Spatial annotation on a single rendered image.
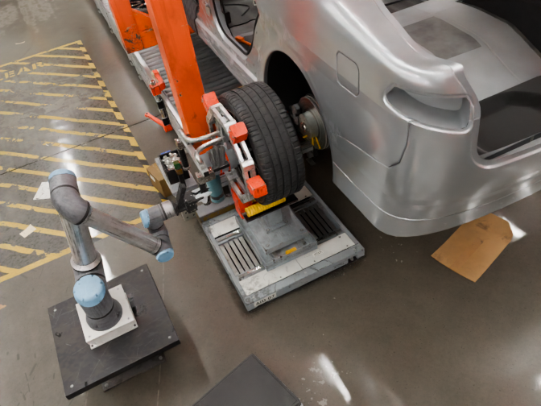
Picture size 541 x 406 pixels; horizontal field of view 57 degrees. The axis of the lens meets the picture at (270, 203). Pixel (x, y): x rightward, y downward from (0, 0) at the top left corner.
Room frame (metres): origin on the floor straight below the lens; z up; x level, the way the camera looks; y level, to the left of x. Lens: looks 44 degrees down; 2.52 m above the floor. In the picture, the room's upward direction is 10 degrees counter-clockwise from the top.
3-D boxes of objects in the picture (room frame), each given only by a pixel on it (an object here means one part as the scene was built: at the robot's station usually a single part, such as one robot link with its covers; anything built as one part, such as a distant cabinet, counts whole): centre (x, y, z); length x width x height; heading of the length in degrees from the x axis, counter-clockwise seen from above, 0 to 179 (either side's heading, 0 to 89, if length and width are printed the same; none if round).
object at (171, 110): (3.84, 0.75, 0.28); 2.47 x 0.09 x 0.22; 19
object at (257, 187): (1.88, 0.06, 0.85); 0.09 x 0.08 x 0.07; 19
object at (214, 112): (2.18, 0.16, 0.85); 0.54 x 0.07 x 0.54; 19
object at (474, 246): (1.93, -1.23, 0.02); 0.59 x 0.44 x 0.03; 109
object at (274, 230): (2.23, 0.00, 0.32); 0.40 x 0.30 x 0.28; 19
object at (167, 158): (2.61, 0.59, 0.51); 0.20 x 0.14 x 0.13; 18
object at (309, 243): (2.23, 0.00, 0.13); 0.50 x 0.36 x 0.10; 19
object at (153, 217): (1.84, 0.60, 0.81); 0.12 x 0.09 x 0.10; 109
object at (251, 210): (2.10, 0.03, 0.51); 0.29 x 0.06 x 0.06; 109
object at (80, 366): (1.60, 0.97, 0.15); 0.60 x 0.60 x 0.30; 21
